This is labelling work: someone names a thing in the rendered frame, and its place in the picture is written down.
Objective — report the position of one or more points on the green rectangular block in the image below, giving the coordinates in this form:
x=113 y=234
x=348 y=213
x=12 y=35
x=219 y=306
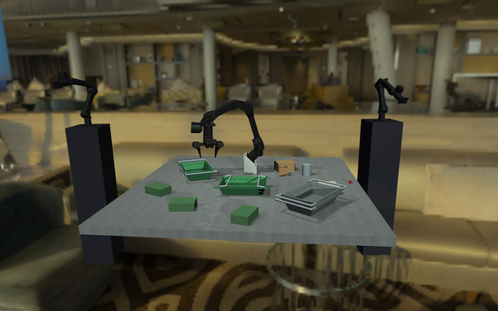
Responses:
x=244 y=215
x=158 y=189
x=182 y=204

